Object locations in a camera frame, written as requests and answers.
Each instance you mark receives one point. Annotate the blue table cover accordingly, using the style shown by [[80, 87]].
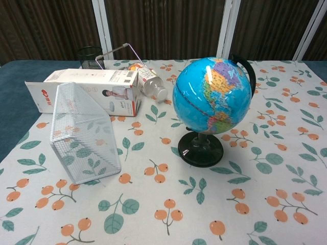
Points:
[[15, 102]]

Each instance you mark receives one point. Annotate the blue globe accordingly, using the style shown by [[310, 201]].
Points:
[[199, 102]]

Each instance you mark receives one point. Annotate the white cardboard product box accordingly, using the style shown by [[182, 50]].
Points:
[[102, 76]]

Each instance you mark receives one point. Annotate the floral orange fruit tablecloth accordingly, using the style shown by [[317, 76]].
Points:
[[163, 204]]

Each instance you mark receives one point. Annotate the clear plastic bottle orange label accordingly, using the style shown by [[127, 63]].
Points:
[[150, 83]]

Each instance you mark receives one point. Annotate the black mesh pen cup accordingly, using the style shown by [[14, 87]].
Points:
[[89, 57]]

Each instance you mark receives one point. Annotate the clear mesh basket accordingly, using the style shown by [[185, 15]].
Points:
[[76, 127]]

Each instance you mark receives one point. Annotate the white partition frame post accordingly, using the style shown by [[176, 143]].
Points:
[[102, 25], [231, 25], [313, 30]]

